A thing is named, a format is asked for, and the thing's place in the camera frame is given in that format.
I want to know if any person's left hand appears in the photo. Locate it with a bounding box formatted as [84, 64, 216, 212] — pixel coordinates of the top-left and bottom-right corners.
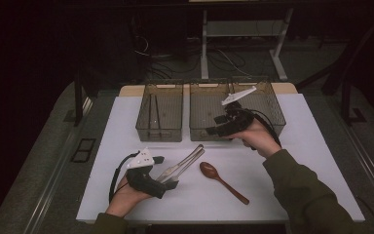
[105, 175, 152, 218]

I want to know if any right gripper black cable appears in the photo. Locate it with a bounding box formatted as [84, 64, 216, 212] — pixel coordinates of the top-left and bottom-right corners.
[248, 108, 282, 148]

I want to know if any tangle of floor cables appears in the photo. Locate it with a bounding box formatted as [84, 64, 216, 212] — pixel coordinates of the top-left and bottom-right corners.
[131, 32, 254, 81]

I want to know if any brown wooden spoon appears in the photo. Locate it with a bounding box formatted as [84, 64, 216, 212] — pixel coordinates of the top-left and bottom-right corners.
[199, 161, 250, 206]

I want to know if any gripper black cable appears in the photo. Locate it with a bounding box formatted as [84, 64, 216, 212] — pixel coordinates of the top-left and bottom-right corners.
[108, 150, 140, 204]
[248, 108, 282, 148]

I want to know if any white table mat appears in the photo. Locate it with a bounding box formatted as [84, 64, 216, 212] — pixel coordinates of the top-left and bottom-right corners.
[76, 93, 366, 224]

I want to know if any black metal stand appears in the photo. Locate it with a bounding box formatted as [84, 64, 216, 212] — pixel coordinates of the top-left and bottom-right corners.
[340, 79, 368, 127]

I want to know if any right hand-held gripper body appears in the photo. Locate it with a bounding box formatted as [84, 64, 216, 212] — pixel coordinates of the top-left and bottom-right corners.
[220, 85, 258, 137]

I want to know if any grey metal rail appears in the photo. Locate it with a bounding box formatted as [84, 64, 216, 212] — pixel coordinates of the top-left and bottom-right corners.
[337, 120, 374, 209]
[23, 97, 94, 234]

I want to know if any white metal stand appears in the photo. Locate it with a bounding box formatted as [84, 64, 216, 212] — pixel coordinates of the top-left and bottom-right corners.
[200, 7, 295, 82]

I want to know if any transparent brown plastic bin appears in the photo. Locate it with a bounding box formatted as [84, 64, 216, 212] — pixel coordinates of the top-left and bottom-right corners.
[135, 80, 184, 143]
[231, 76, 287, 138]
[188, 79, 237, 142]

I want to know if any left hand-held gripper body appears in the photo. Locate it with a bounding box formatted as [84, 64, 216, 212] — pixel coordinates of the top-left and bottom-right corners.
[125, 147, 168, 200]

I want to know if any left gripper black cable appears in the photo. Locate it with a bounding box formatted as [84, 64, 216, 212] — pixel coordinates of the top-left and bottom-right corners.
[108, 150, 140, 204]

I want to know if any person's right hand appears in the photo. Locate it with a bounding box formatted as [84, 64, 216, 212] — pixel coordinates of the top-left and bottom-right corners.
[230, 117, 282, 159]

